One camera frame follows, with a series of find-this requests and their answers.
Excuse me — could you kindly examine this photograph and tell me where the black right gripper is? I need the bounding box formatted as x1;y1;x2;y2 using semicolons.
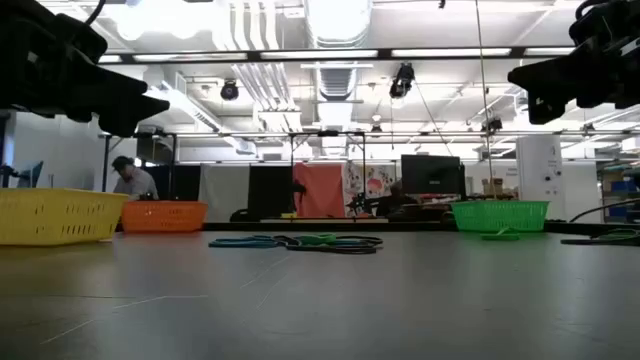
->
506;0;640;126

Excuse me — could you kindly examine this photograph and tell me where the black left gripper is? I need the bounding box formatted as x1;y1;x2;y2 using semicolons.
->
0;0;172;139

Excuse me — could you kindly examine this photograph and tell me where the yellow plastic basket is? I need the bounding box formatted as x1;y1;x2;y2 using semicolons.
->
0;187;130;247

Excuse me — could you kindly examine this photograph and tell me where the blue rubber band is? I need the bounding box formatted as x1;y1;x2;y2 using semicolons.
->
327;238;374;249
208;236;281;250

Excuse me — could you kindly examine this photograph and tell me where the white pillar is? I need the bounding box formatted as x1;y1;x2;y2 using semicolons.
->
515;134;565;222

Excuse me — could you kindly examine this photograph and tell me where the person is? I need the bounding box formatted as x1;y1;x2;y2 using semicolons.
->
374;179;419;221
110;155;160;202

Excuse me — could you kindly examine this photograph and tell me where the black partition panel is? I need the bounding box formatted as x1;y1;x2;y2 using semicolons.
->
246;164;295;222
144;164;202;202

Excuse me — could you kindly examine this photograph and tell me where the cardboard box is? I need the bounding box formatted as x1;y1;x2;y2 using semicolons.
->
481;177;505;197

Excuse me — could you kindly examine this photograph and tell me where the small blue monitor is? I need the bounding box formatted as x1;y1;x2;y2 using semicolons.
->
14;160;45;190

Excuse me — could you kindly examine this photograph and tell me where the blue storage shelf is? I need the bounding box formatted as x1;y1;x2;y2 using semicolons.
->
601;167;640;224

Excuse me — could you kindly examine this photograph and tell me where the orange plastic basket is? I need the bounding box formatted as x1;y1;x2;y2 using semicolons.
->
121;200;209;234

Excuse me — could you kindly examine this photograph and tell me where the white partition panel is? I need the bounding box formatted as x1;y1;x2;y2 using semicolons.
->
198;164;250;224

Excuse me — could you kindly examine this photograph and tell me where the green plastic basket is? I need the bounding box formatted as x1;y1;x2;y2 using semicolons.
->
451;200;550;233

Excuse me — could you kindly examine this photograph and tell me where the black computer monitor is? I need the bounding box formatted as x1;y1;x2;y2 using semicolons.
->
400;154;467;197

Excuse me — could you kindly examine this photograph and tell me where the black office chair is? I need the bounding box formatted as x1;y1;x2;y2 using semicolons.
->
228;208;262;224

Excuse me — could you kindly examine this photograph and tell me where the black overhead light bar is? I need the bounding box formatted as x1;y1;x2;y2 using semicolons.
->
97;46;576;65

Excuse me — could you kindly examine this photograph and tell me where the white patterned hanging cloth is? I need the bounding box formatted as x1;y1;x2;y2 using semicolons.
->
341;162;397;219

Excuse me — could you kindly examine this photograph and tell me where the orange hanging cloth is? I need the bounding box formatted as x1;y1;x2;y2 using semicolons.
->
293;162;346;219

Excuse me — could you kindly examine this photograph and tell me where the black background frame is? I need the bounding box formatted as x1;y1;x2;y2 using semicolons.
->
101;130;177;202
289;130;368;221

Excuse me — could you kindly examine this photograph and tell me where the thin frame rod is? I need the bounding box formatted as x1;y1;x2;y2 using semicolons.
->
473;0;497;201

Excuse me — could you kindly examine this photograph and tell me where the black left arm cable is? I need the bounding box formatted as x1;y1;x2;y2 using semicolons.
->
85;0;108;25

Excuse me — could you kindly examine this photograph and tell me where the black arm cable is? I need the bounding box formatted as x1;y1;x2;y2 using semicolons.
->
85;0;108;25
568;197;640;224

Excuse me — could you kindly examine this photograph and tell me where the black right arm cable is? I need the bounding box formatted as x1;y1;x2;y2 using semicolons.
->
568;197;640;224

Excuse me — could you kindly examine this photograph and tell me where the black table edge frame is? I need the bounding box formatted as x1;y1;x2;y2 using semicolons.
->
115;219;640;236

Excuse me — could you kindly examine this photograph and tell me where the white ceiling air duct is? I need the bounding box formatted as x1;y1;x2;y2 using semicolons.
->
302;0;374;101

